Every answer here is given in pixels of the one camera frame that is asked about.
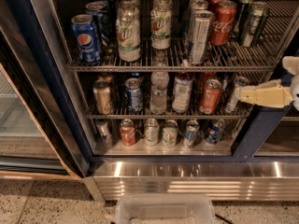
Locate blue Pepsi can bottom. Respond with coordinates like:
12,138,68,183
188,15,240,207
205,119,225,144

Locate tall silver can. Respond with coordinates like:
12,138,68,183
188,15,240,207
188,10,214,65
178,0,203,23
185,0,208,35

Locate red can middle shelf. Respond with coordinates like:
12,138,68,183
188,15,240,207
199,78,222,115

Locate clear water bottle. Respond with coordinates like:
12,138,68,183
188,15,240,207
149,49,170,116

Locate wire shelf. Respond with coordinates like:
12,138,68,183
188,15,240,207
81,72,267,120
70,0,299,72

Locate blue can middle shelf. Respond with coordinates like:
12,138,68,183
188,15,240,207
125,77,143,113

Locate blue silver can bottom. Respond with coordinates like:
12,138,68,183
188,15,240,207
183,119,200,148

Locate white labelled bottle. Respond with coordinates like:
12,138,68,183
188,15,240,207
172,71,193,113

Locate tall silver can front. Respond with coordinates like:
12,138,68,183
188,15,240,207
188,10,214,65

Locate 7UP can front left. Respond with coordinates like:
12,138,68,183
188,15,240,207
116,3,141,62

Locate slim silver can middle shelf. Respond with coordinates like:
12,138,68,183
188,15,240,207
225,76,249,113

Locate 7UP can front centre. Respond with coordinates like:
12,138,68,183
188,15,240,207
150,6,172,49

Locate red can bottom shelf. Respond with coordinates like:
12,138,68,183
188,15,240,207
120,119,135,147

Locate gold can middle shelf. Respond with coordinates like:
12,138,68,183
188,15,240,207
93,80,113,115

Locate clear plastic bin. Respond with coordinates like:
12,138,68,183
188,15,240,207
115,194,215,224

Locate green can second row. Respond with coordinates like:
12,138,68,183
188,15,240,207
234,0,254,34

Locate blue pepsi can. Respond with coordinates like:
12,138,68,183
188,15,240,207
71,14,102,64
205,119,225,144
85,1,111,48
93,0,116,21

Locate dark can bottom left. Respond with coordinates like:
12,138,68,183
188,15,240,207
95,119,112,146

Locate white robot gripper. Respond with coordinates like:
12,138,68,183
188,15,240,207
234,56,299,111

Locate top wire shelf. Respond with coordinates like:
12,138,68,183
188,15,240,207
70,0,299,72

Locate white can bottom shelf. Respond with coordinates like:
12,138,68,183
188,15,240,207
162,119,178,147

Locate blue Pepsi can front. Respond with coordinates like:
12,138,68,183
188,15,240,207
71,14,102,64

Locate open glass fridge door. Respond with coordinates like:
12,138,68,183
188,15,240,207
0,0,92,179

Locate red Coca-Cola can front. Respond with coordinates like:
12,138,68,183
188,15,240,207
209,0,237,46

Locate silver can bottom shelf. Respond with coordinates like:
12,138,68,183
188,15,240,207
144,119,160,146

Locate middle wire shelf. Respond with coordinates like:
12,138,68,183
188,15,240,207
81,72,267,120

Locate red can shelf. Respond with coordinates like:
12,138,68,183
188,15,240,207
120,119,135,147
199,78,222,115

